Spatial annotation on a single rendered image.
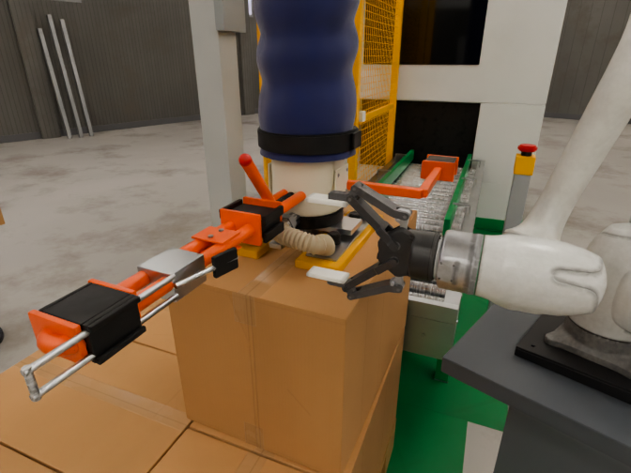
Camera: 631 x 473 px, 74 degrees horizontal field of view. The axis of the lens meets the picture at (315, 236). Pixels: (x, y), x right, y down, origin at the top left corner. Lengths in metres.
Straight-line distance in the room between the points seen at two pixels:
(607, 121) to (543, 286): 0.27
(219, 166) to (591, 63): 10.34
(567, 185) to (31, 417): 1.26
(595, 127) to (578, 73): 11.15
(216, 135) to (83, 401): 1.53
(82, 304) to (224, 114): 1.87
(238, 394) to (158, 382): 0.35
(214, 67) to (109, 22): 7.41
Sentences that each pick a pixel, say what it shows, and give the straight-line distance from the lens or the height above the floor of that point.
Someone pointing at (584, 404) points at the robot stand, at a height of 0.75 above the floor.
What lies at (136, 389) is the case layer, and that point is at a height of 0.54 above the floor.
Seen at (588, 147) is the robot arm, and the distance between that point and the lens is 0.76.
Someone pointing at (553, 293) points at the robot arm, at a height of 1.08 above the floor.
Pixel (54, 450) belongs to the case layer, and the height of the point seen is 0.54.
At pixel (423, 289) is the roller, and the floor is 0.53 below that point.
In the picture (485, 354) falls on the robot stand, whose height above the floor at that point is 0.75.
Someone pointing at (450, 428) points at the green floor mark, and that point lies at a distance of 1.89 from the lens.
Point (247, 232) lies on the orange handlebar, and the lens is 0.72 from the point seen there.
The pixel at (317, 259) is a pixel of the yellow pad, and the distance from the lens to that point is 0.87.
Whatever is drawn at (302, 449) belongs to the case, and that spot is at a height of 0.60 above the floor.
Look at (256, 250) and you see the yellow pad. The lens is 0.92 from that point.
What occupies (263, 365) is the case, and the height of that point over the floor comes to 0.79.
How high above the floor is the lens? 1.35
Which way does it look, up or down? 23 degrees down
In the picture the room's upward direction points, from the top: straight up
